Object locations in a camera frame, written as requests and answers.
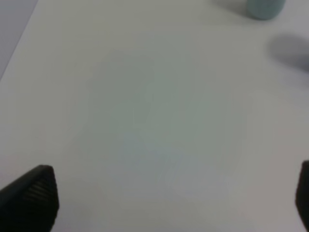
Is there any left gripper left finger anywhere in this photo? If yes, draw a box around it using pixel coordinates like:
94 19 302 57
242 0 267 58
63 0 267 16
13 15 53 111
0 165 59 232

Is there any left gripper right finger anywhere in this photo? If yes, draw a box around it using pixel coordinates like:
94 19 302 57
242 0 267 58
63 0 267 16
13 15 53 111
295 160 309 232

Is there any teal plastic cup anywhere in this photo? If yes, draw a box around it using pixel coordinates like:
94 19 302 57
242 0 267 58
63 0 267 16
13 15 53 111
246 0 286 20

